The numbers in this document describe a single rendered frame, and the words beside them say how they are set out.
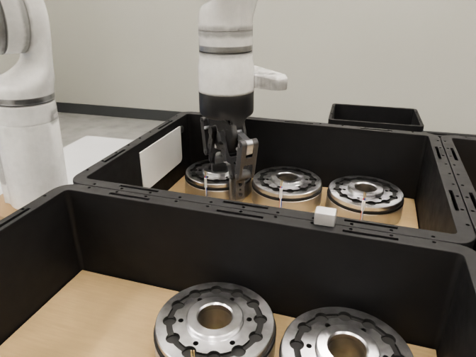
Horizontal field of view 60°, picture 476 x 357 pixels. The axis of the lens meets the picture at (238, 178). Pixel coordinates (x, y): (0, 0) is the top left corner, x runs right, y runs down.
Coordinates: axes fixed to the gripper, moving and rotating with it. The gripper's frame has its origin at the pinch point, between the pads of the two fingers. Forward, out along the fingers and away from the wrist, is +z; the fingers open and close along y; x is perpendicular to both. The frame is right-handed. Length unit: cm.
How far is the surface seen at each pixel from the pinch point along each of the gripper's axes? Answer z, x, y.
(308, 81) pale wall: 41, 184, -222
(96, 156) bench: 15, -10, -61
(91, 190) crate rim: -7.8, -20.3, 9.5
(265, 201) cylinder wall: 0.6, 2.7, 6.6
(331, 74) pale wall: 35, 197, -209
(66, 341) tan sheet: 2.2, -25.5, 18.5
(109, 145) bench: 15, -5, -69
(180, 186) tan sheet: 2.2, -5.0, -6.7
